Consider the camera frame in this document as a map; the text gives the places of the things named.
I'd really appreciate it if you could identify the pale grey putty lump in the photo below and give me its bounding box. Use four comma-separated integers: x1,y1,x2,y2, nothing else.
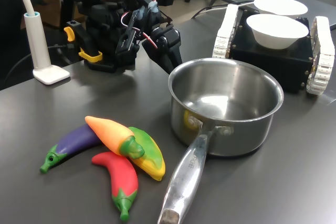
135,0,160,20

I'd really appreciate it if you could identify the white bowl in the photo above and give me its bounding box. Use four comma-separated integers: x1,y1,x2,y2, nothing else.
246,14,309,50
253,0,308,17

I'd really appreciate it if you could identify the yellow green toy corn cob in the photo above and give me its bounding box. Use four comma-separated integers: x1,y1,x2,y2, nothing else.
127,126,166,182

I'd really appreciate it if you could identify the red toy chilli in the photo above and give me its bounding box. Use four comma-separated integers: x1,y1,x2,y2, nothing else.
91,151,139,221

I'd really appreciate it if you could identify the black yellow table clamp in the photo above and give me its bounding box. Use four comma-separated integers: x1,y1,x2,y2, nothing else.
64,20,103,70

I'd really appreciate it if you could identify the steel pan with long handle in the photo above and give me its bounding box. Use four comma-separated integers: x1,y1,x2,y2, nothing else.
157,57,285,224

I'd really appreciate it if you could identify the white post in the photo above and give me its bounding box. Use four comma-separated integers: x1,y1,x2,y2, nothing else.
13,0,71,86

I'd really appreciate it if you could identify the orange toy carrot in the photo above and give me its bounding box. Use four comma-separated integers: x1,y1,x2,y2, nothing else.
85,115,145,159

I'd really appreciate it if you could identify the purple toy aubergine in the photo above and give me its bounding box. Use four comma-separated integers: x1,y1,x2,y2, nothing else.
39,124,103,174

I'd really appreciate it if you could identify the black vehicle with white tracks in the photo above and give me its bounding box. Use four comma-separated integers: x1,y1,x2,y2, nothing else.
212,3,336,96

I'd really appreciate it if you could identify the black cable with plug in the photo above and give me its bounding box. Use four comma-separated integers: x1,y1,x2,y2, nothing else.
4,44,76,84

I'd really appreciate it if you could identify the small black camera board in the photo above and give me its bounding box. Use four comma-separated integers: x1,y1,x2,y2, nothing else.
115,10,141,57

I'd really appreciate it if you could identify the thin white cable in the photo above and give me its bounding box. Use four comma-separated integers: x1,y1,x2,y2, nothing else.
191,1,257,20

